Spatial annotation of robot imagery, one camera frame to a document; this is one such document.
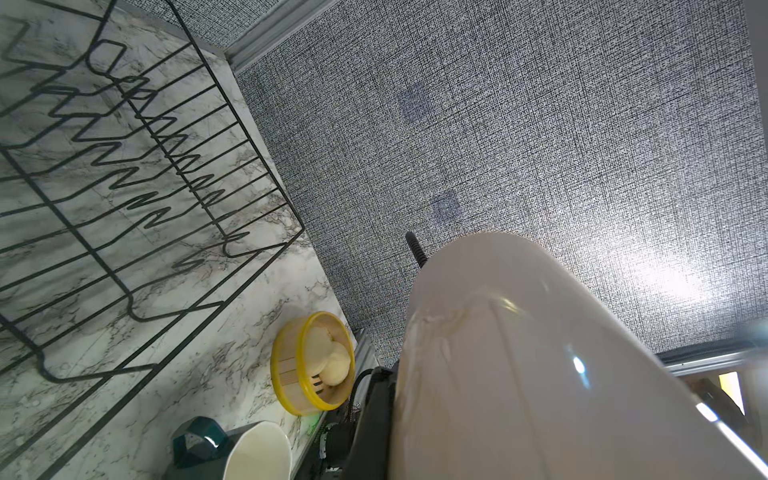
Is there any pink iridescent mug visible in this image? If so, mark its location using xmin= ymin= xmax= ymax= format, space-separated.
xmin=388 ymin=232 xmax=767 ymax=479

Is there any black wire dish rack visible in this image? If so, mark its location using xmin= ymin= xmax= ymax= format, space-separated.
xmin=1 ymin=1 xmax=304 ymax=479

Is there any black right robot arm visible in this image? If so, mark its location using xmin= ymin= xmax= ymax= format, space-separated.
xmin=330 ymin=364 xmax=398 ymax=479

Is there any steamed bun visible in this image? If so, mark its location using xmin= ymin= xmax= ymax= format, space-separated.
xmin=319 ymin=342 xmax=352 ymax=387
xmin=304 ymin=326 xmax=333 ymax=377

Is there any yellow bamboo steamer basket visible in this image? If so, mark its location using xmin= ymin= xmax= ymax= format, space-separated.
xmin=270 ymin=311 xmax=355 ymax=416

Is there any dark green mug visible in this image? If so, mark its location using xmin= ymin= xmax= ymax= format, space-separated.
xmin=163 ymin=416 xmax=292 ymax=479

